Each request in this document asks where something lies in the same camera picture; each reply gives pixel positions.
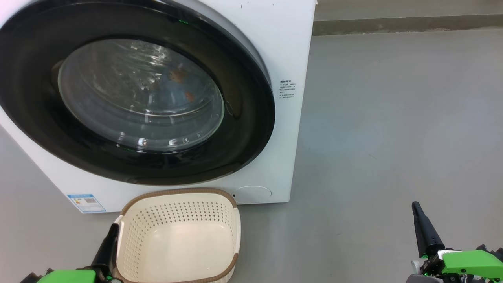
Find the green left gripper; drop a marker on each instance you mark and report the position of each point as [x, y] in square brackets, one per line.
[67, 277]

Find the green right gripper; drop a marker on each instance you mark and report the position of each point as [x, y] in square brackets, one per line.
[471, 265]

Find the glass washing machine door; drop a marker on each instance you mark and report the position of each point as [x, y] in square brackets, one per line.
[31, 98]

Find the blue bear-print garment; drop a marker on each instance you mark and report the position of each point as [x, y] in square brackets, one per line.
[173, 84]

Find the stainless steel washing machine drum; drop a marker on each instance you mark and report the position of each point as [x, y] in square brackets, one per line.
[110, 90]

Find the white front-load washing machine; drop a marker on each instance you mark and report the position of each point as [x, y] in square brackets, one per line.
[275, 47]

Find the blue energy label sticker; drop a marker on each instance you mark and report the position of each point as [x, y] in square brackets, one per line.
[86, 203]

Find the cream perforated laundry basket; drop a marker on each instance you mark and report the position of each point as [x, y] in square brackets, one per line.
[177, 243]

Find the round white filter cover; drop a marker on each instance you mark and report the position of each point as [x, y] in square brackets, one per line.
[253, 195]

